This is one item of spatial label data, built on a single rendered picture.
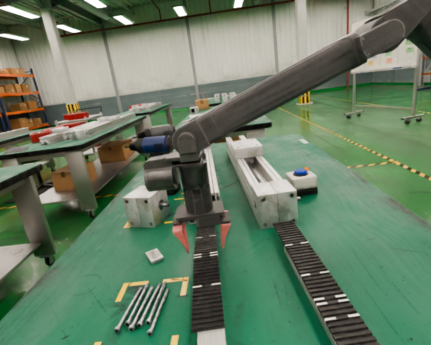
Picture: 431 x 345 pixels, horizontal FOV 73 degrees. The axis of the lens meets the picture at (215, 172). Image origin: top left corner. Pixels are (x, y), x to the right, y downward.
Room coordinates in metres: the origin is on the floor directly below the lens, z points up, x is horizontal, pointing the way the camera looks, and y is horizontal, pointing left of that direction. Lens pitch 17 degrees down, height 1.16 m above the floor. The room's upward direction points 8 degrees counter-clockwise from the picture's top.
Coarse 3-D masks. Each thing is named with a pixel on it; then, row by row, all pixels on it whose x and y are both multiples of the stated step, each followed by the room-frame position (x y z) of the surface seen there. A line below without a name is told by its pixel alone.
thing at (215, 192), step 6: (210, 150) 1.30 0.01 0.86; (204, 156) 1.36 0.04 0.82; (210, 156) 1.18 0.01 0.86; (210, 162) 1.08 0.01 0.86; (210, 168) 1.00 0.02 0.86; (210, 174) 0.93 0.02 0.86; (210, 180) 0.87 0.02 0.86; (216, 180) 0.86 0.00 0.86; (210, 186) 0.81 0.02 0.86; (216, 186) 0.80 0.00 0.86; (216, 192) 0.76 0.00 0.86; (216, 198) 0.77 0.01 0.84; (192, 222) 0.75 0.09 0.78
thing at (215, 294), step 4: (204, 292) 0.42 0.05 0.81; (208, 292) 0.42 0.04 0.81; (212, 292) 0.42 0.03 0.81; (216, 292) 0.41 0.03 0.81; (220, 292) 0.41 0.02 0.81; (192, 296) 0.41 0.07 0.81; (196, 296) 0.41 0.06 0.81; (200, 296) 0.41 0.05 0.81; (204, 296) 0.41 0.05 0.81; (208, 296) 0.41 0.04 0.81; (212, 296) 0.41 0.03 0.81; (216, 296) 0.40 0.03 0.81; (220, 296) 0.40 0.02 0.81; (192, 300) 0.40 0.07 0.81; (196, 300) 0.40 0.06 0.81; (200, 300) 0.40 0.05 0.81; (204, 300) 0.40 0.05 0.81
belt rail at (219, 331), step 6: (210, 330) 0.34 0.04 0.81; (216, 330) 0.34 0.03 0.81; (222, 330) 0.34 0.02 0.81; (198, 336) 0.33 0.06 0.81; (204, 336) 0.33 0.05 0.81; (210, 336) 0.33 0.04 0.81; (216, 336) 0.33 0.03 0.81; (222, 336) 0.33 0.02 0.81; (198, 342) 0.32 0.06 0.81; (204, 342) 0.32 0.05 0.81; (210, 342) 0.32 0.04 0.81; (216, 342) 0.32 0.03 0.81; (222, 342) 0.32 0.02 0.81
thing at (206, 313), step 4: (216, 308) 0.38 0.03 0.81; (220, 308) 0.38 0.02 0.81; (192, 312) 0.38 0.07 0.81; (196, 312) 0.38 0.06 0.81; (200, 312) 0.37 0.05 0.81; (204, 312) 0.37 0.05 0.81; (208, 312) 0.37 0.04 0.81; (212, 312) 0.37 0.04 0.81; (216, 312) 0.37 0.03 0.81; (220, 312) 0.37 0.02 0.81; (192, 316) 0.37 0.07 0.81; (196, 316) 0.37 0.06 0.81; (200, 316) 0.37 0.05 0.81; (204, 316) 0.36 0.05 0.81; (208, 316) 0.36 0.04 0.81; (212, 316) 0.36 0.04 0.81; (216, 316) 0.36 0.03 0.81; (220, 316) 0.36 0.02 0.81; (192, 320) 0.36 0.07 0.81
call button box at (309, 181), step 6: (288, 174) 0.90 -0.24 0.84; (294, 174) 0.88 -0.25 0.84; (306, 174) 0.86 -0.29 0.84; (312, 174) 0.86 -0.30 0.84; (288, 180) 0.88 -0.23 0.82; (294, 180) 0.84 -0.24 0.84; (300, 180) 0.84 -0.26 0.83; (306, 180) 0.84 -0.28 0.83; (312, 180) 0.84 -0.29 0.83; (294, 186) 0.84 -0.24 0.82; (300, 186) 0.84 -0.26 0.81; (306, 186) 0.84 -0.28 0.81; (312, 186) 0.84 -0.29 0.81; (300, 192) 0.84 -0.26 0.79; (306, 192) 0.84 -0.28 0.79; (312, 192) 0.84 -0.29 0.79
